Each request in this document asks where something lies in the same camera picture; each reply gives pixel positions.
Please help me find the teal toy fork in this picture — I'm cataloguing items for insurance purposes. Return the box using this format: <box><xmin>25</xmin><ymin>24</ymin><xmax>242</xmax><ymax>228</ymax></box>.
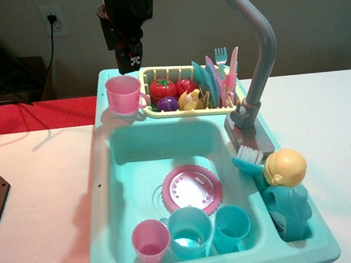
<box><xmin>214</xmin><ymin>47</ymin><xmax>227</xmax><ymax>75</ymax></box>

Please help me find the red cloth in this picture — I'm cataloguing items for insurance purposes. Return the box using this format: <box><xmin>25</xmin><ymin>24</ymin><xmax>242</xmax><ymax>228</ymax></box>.
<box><xmin>0</xmin><ymin>96</ymin><xmax>97</xmax><ymax>135</ymax></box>

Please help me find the red toy apple half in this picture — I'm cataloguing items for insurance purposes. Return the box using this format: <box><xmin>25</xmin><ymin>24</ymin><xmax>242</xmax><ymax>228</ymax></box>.
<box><xmin>175</xmin><ymin>79</ymin><xmax>199</xmax><ymax>97</ymax></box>

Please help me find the teal toy sink unit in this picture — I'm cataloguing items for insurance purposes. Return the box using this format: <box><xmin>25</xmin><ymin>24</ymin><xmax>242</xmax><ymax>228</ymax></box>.
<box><xmin>90</xmin><ymin>69</ymin><xmax>341</xmax><ymax>263</ymax></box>

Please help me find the white wall outlet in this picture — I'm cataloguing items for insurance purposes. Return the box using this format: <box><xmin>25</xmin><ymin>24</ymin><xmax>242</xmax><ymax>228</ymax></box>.
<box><xmin>38</xmin><ymin>5</ymin><xmax>69</xmax><ymax>38</ymax></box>

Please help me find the pink toy knife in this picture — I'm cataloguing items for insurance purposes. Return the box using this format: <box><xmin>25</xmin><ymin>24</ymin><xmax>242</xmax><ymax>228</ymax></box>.
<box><xmin>221</xmin><ymin>45</ymin><xmax>243</xmax><ymax>103</ymax></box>

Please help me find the pink scalloped plate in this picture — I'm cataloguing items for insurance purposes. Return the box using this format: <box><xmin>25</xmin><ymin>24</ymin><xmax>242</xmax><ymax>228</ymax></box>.
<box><xmin>161</xmin><ymin>164</ymin><xmax>223</xmax><ymax>215</ymax></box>

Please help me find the pink toy mug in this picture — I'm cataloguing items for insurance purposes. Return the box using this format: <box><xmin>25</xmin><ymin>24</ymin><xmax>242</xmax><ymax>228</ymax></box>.
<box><xmin>105</xmin><ymin>75</ymin><xmax>151</xmax><ymax>115</ymax></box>

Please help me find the teal right toy cup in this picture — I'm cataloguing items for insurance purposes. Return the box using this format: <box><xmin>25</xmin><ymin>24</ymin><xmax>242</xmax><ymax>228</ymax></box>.
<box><xmin>212</xmin><ymin>205</ymin><xmax>251</xmax><ymax>254</ymax></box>

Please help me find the teal soap bottle yellow cap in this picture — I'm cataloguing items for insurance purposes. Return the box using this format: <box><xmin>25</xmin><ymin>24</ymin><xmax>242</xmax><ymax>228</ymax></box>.
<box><xmin>262</xmin><ymin>148</ymin><xmax>312</xmax><ymax>242</ymax></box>

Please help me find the teal dish brush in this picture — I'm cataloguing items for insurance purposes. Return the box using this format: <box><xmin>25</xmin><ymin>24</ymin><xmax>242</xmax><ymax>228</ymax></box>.
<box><xmin>232</xmin><ymin>145</ymin><xmax>269</xmax><ymax>193</ymax></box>

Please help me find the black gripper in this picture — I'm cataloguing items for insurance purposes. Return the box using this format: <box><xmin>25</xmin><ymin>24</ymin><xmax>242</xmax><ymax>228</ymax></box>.
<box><xmin>97</xmin><ymin>0</ymin><xmax>154</xmax><ymax>75</ymax></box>

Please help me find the black power cable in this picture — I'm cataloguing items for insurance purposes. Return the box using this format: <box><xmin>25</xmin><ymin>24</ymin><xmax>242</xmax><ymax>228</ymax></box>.
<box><xmin>0</xmin><ymin>5</ymin><xmax>61</xmax><ymax>126</ymax></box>

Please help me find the cream dish rack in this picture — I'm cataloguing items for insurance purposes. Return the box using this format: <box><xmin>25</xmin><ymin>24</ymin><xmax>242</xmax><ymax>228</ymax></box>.
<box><xmin>138</xmin><ymin>61</ymin><xmax>245</xmax><ymax>118</ymax></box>

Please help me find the pink toy plate in rack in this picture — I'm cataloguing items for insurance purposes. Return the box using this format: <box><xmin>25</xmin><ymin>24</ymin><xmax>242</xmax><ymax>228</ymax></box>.
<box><xmin>205</xmin><ymin>56</ymin><xmax>225</xmax><ymax>98</ymax></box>

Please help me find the grey toy faucet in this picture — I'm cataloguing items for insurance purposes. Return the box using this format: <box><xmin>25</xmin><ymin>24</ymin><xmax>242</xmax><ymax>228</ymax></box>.
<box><xmin>224</xmin><ymin>0</ymin><xmax>276</xmax><ymax>158</ymax></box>

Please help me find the yellow toy banana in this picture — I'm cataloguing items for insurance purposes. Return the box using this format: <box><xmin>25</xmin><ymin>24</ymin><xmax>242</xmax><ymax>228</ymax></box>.
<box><xmin>178</xmin><ymin>89</ymin><xmax>205</xmax><ymax>111</ymax></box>

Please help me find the teal toy plate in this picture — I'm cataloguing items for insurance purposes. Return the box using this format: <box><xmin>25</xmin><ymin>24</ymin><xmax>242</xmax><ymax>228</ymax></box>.
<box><xmin>191</xmin><ymin>61</ymin><xmax>214</xmax><ymax>97</ymax></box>

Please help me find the teal middle toy cup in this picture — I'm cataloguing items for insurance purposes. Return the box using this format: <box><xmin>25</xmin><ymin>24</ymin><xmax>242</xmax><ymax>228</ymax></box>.
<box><xmin>160</xmin><ymin>207</ymin><xmax>213</xmax><ymax>260</ymax></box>

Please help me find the teal toy cup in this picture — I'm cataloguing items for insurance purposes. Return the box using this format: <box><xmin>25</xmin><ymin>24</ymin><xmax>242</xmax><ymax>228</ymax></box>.
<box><xmin>212</xmin><ymin>205</ymin><xmax>251</xmax><ymax>254</ymax></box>
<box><xmin>160</xmin><ymin>207</ymin><xmax>213</xmax><ymax>260</ymax></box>

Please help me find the purple toy fruit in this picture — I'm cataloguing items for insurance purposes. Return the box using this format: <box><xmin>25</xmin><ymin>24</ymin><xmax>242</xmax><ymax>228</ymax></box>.
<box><xmin>156</xmin><ymin>96</ymin><xmax>179</xmax><ymax>112</ymax></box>

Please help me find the pink toy cup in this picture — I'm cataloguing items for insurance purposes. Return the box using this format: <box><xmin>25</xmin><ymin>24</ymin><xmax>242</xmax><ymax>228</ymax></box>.
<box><xmin>131</xmin><ymin>219</ymin><xmax>171</xmax><ymax>263</ymax></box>

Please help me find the red toy tomato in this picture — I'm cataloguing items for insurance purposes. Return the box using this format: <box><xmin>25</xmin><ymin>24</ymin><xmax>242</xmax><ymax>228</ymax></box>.
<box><xmin>149</xmin><ymin>79</ymin><xmax>177</xmax><ymax>105</ymax></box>

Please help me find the blue toy plate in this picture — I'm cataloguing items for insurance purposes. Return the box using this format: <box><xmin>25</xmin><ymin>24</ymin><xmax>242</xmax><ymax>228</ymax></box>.
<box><xmin>205</xmin><ymin>60</ymin><xmax>224</xmax><ymax>108</ymax></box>

